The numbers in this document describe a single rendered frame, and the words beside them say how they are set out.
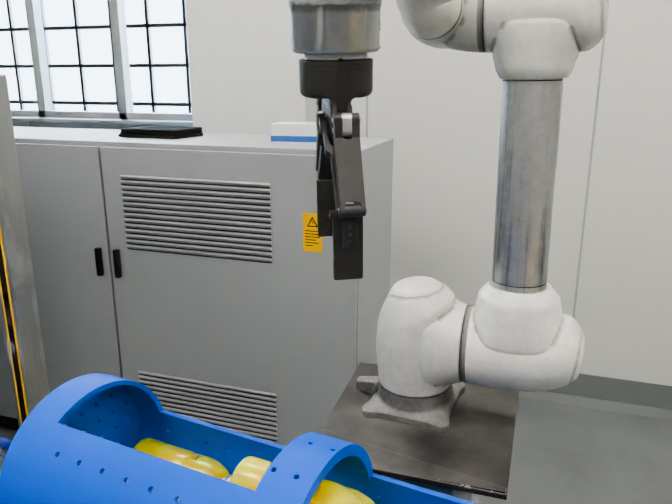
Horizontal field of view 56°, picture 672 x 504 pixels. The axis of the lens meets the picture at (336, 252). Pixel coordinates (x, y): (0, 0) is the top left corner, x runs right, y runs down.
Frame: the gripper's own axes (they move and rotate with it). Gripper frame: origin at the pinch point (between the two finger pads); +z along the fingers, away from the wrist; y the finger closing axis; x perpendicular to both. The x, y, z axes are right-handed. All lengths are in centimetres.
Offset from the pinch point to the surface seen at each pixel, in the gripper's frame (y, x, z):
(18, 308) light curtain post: 80, 66, 41
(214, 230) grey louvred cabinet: 168, 24, 53
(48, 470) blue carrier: 10, 39, 34
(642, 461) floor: 147, -161, 169
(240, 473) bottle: 2.9, 13.0, 32.2
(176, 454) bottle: 23, 24, 44
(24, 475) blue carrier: 11, 43, 35
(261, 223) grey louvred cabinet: 159, 6, 48
